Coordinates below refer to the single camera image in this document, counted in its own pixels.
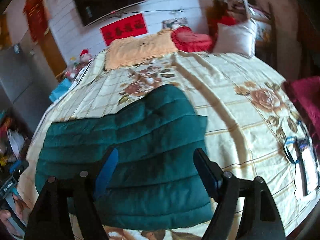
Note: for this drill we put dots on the red hanging decoration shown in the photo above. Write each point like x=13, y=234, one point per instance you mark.
x=35, y=12

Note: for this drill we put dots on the maroon blanket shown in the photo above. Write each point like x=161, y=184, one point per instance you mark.
x=304, y=93

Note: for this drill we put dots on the red heart-shaped cushion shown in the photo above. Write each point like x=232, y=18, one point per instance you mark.
x=186, y=40

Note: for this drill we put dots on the blue cloth on bedside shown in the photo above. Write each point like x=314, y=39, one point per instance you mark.
x=60, y=90

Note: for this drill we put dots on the grey wardrobe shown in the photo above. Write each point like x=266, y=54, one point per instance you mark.
x=24, y=91

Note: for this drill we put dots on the person's left hand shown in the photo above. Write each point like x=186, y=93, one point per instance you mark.
x=14, y=215

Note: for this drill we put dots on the green quilted puffer jacket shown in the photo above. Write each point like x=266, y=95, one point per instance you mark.
x=155, y=184

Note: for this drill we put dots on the clutter of bottles bedside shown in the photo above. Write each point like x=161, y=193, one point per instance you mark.
x=72, y=69

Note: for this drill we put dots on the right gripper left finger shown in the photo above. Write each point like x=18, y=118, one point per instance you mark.
x=49, y=218

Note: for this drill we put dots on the white pillow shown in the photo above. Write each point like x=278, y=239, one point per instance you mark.
x=238, y=38

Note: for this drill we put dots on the pink pig plush toy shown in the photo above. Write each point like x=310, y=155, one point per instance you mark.
x=85, y=56

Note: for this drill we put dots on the red Chinese banner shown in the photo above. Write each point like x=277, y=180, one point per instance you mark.
x=127, y=27

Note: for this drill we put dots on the floral cream bed quilt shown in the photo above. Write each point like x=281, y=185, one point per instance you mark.
x=249, y=116

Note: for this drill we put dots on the wooden chair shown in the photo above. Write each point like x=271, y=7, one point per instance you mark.
x=266, y=36

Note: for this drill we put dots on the wooden door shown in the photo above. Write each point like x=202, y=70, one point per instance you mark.
x=47, y=42

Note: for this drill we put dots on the yellow fringed pillow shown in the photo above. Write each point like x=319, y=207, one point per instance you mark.
x=131, y=51

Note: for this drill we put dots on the framed photo behind pillows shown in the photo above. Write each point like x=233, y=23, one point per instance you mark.
x=175, y=23

